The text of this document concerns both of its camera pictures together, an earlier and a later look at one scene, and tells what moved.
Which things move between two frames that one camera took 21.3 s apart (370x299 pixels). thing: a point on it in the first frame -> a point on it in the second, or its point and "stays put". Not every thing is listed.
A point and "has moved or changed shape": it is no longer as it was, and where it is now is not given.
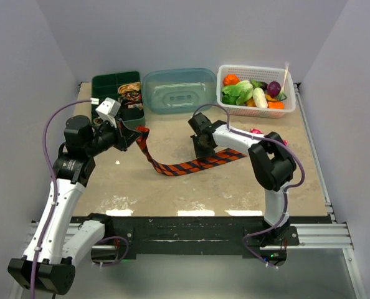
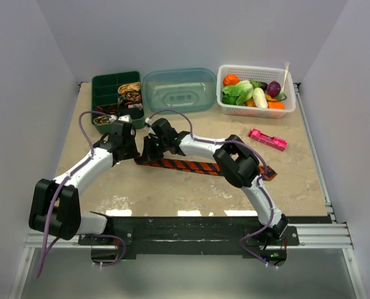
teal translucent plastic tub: [179, 90] stays put
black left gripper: [125, 136] -> [134, 154]
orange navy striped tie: [164, 169] has moved or changed shape
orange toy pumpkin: [231, 79] stays put
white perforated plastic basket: [263, 75] stays put
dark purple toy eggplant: [264, 86] stays put
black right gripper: [200, 154] -> [147, 152]
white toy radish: [259, 98] stays put
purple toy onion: [273, 89] stays put
